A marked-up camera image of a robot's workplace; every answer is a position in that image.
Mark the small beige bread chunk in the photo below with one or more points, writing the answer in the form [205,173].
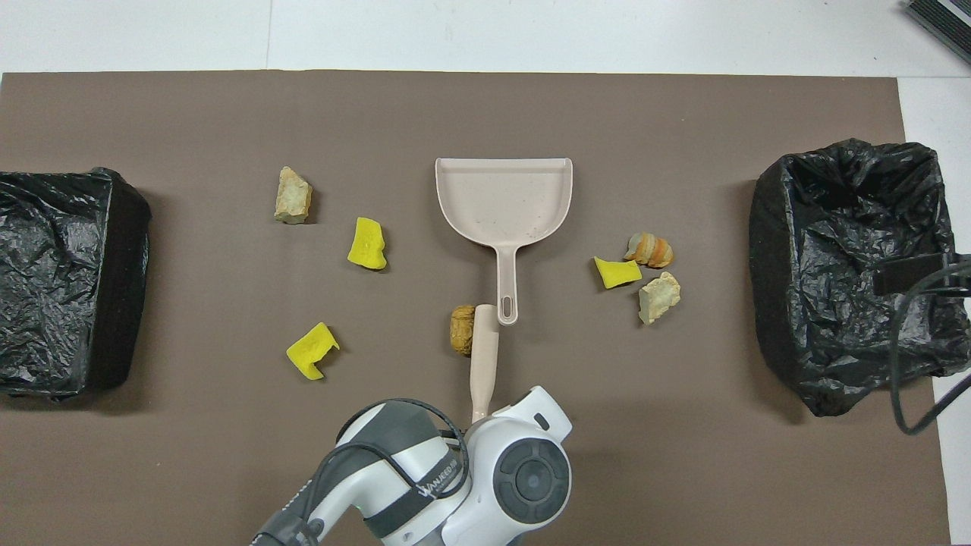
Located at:
[658,297]

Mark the striped croissant piece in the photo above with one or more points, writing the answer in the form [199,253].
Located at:
[650,250]

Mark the yellow sponge wedge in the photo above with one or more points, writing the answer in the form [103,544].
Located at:
[616,273]

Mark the beige plastic dustpan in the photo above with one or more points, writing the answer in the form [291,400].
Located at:
[504,201]

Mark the brown cork-like bread roll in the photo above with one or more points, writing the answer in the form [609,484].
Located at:
[460,330]

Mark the yellow sponge chunk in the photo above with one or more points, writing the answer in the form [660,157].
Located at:
[368,244]

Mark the notched yellow sponge piece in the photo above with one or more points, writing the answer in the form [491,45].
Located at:
[307,349]

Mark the large beige bread chunk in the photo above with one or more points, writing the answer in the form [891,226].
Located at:
[293,197]

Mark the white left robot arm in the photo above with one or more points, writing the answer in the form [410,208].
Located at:
[523,478]

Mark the black bag-lined open bin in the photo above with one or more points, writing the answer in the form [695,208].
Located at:
[834,227]

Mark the dark ribbed object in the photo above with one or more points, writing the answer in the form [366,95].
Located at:
[944,26]

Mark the brown table mat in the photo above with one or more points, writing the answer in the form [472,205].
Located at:
[485,114]

